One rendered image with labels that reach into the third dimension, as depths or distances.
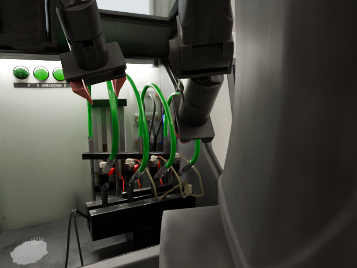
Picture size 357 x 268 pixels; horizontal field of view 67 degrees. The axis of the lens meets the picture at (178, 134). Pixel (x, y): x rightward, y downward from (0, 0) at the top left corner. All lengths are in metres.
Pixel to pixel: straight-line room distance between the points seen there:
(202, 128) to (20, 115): 0.73
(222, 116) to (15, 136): 0.73
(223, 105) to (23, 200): 0.80
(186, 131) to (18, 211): 0.82
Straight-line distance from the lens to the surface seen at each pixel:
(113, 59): 0.49
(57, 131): 1.08
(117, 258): 0.69
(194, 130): 0.49
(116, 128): 0.63
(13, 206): 1.15
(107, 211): 0.84
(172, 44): 0.38
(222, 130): 1.01
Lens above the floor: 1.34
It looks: 10 degrees down
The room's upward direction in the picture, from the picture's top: straight up
